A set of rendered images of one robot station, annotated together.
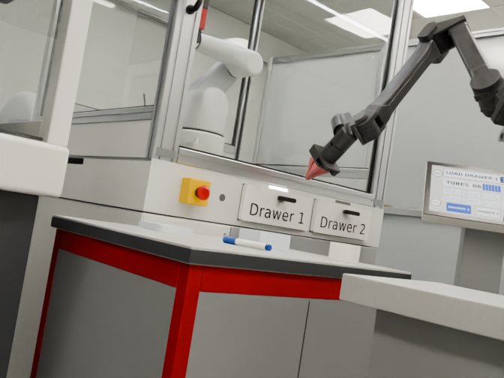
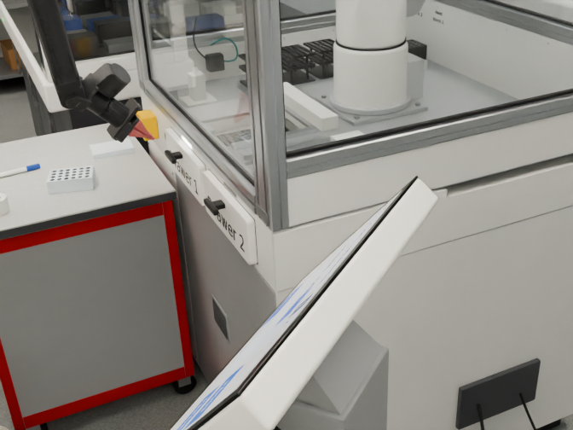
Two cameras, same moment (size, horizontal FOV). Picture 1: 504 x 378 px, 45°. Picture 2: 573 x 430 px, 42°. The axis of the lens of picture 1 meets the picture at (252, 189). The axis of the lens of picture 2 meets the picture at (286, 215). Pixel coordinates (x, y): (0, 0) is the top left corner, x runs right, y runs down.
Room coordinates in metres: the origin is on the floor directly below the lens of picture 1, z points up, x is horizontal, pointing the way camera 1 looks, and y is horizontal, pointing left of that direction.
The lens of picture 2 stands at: (2.67, -1.73, 1.68)
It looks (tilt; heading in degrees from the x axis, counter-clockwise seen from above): 28 degrees down; 107
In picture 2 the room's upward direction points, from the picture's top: 3 degrees counter-clockwise
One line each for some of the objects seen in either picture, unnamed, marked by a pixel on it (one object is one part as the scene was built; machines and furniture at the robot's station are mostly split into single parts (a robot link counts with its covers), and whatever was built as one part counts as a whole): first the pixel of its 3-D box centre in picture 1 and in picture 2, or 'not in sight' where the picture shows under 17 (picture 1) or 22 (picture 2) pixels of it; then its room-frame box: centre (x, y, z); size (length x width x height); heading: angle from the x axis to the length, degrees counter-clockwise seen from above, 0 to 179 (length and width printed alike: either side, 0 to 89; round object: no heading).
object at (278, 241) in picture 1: (263, 238); (72, 179); (1.53, -0.05, 0.78); 0.12 x 0.08 x 0.04; 25
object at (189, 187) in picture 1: (195, 192); (146, 124); (1.68, 0.15, 0.88); 0.07 x 0.05 x 0.07; 130
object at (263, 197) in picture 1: (277, 208); (186, 165); (1.91, -0.09, 0.87); 0.29 x 0.02 x 0.11; 130
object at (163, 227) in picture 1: (164, 227); (112, 148); (1.53, 0.20, 0.77); 0.13 x 0.09 x 0.02; 36
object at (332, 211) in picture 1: (342, 220); (228, 215); (2.11, -0.33, 0.87); 0.29 x 0.02 x 0.11; 130
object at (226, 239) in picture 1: (246, 243); (16, 171); (1.32, -0.01, 0.77); 0.14 x 0.02 x 0.02; 46
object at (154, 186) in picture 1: (199, 199); (355, 134); (2.30, 0.19, 0.87); 1.02 x 0.95 x 0.14; 130
